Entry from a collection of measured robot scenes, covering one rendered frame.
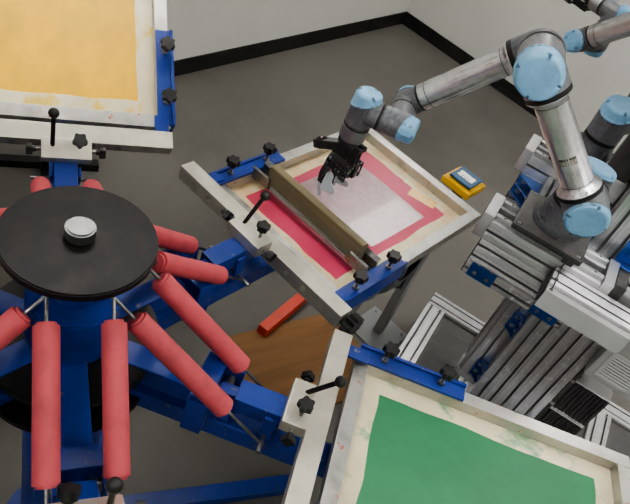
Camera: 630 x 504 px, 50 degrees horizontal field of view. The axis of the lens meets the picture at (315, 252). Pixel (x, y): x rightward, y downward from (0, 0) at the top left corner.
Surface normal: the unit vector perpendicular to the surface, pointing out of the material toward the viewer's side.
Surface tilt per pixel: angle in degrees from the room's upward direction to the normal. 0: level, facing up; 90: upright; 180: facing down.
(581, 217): 96
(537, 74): 85
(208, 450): 0
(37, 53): 32
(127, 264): 0
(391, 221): 0
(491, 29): 90
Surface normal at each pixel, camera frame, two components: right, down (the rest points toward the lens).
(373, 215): 0.29, -0.69
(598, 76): -0.66, 0.36
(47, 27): 0.39, -0.20
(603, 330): -0.47, 0.50
